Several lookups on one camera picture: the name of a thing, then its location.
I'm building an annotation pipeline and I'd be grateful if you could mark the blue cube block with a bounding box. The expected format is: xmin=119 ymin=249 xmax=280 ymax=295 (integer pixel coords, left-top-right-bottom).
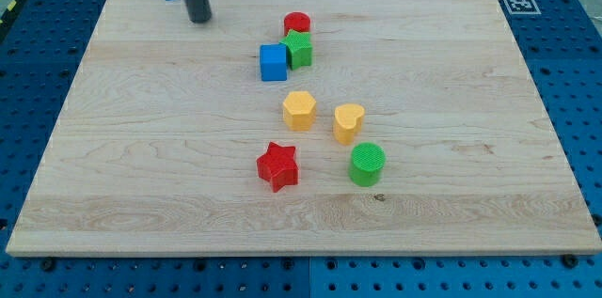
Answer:
xmin=260 ymin=44 xmax=288 ymax=82

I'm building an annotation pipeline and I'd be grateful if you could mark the yellow hexagon block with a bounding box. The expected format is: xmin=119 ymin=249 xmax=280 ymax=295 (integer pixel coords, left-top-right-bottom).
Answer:
xmin=282 ymin=91 xmax=317 ymax=131

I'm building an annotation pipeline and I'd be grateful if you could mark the red star block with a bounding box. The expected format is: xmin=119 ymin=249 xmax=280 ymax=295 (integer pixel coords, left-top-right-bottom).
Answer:
xmin=256 ymin=142 xmax=299 ymax=193

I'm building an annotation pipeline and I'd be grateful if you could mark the yellow heart block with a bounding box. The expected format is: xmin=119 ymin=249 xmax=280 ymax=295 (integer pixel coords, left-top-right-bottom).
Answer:
xmin=333 ymin=103 xmax=365 ymax=145

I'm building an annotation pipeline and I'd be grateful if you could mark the light wooden board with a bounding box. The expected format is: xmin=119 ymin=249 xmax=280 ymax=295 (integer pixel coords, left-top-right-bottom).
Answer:
xmin=7 ymin=0 xmax=601 ymax=257

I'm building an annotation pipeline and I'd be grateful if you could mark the green cylinder block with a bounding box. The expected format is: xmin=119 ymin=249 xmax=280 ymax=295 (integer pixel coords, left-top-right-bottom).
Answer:
xmin=348 ymin=142 xmax=386 ymax=187

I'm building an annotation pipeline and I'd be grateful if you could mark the green star block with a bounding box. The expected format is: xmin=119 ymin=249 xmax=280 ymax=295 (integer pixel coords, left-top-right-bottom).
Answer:
xmin=280 ymin=29 xmax=313 ymax=70

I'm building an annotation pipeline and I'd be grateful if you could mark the red cylinder block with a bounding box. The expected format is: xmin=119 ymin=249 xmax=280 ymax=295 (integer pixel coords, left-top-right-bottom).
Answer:
xmin=283 ymin=11 xmax=311 ymax=36

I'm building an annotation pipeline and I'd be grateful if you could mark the white fiducial marker tag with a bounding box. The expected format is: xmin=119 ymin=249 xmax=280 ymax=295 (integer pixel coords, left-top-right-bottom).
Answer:
xmin=502 ymin=0 xmax=541 ymax=15

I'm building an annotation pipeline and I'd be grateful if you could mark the yellow black hazard tape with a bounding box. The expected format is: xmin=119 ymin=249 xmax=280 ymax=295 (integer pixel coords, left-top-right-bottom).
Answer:
xmin=1 ymin=0 xmax=27 ymax=27

